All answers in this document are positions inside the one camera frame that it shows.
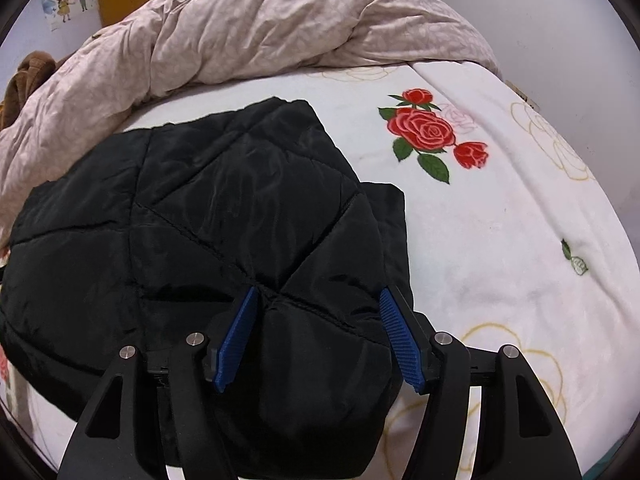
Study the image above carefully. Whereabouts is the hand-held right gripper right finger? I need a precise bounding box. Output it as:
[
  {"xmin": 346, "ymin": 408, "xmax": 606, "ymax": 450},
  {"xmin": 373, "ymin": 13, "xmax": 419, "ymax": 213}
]
[{"xmin": 378, "ymin": 285, "xmax": 583, "ymax": 480}]

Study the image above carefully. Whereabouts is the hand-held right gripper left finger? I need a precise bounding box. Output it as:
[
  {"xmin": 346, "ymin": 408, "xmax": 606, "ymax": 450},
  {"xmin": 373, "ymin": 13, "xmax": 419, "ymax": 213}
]
[{"xmin": 59, "ymin": 286, "xmax": 260, "ymax": 480}]

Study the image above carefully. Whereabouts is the black padded hooded jacket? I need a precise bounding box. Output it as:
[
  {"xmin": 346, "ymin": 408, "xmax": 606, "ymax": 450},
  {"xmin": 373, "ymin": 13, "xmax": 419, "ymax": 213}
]
[{"xmin": 0, "ymin": 96, "xmax": 412, "ymax": 480}]

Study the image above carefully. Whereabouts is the white rose-print bed sheet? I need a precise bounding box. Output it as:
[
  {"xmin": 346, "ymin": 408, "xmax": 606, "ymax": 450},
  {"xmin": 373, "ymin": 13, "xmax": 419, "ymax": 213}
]
[{"xmin": 0, "ymin": 60, "xmax": 640, "ymax": 480}]

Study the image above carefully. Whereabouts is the pink leaf-print quilt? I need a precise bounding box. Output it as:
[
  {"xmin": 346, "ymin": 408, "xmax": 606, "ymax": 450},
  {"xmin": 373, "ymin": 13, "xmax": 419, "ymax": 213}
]
[{"xmin": 0, "ymin": 0, "xmax": 501, "ymax": 251}]

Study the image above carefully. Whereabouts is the brown plush coat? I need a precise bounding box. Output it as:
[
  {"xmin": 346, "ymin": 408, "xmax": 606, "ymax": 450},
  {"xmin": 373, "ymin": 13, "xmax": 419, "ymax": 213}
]
[{"xmin": 0, "ymin": 51, "xmax": 58, "ymax": 131}]

